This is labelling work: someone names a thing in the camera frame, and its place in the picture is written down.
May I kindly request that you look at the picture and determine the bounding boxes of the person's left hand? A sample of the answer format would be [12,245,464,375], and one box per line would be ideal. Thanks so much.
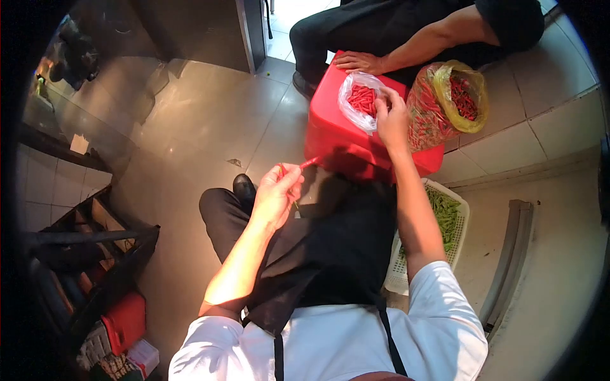
[251,162,306,232]

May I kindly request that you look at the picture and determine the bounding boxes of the person's right hand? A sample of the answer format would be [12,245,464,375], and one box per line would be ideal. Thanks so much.
[374,86,411,154]

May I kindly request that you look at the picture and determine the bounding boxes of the person's right fingers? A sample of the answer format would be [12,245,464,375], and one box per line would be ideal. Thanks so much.
[380,86,409,115]

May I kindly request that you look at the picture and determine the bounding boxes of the person's left fingers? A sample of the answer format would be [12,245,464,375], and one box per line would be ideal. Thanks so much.
[273,162,306,203]

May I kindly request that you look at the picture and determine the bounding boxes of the single red chili pepper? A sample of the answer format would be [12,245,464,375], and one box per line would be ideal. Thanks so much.
[278,156,325,179]

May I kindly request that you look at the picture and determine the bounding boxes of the pile of red chilies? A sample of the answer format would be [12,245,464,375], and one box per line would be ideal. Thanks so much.
[346,85,380,119]

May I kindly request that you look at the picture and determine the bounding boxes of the small clear plastic bag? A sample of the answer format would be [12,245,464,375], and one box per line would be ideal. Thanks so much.
[337,71,388,136]

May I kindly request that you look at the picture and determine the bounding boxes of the large clear bag of chilies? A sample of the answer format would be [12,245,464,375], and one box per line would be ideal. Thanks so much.
[406,63,460,153]

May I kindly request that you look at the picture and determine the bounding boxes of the red plastic stool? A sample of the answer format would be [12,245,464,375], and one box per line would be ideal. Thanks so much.
[304,50,445,184]

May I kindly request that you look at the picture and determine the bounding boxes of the person's legs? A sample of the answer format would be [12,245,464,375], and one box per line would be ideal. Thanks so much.
[199,173,306,265]

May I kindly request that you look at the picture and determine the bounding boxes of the yellow plastic bag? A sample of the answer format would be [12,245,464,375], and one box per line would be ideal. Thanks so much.
[432,59,490,134]

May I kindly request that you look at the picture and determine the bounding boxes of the pile of green chili stems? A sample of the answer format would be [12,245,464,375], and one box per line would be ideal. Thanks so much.
[399,185,462,260]

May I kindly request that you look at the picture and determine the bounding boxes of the white plastic basket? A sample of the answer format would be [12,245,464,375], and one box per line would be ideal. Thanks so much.
[383,177,471,296]

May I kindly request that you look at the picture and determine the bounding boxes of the person's body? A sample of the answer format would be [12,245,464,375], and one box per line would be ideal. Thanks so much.
[168,177,489,381]

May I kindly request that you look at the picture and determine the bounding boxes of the metal cabinet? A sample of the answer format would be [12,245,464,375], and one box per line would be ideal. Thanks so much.
[128,0,268,74]

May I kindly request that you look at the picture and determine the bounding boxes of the dark full storage shelf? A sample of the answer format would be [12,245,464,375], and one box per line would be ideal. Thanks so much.
[26,185,161,381]

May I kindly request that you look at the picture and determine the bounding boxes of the grey curved plastic rail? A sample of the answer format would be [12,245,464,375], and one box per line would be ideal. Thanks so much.
[478,199,534,334]

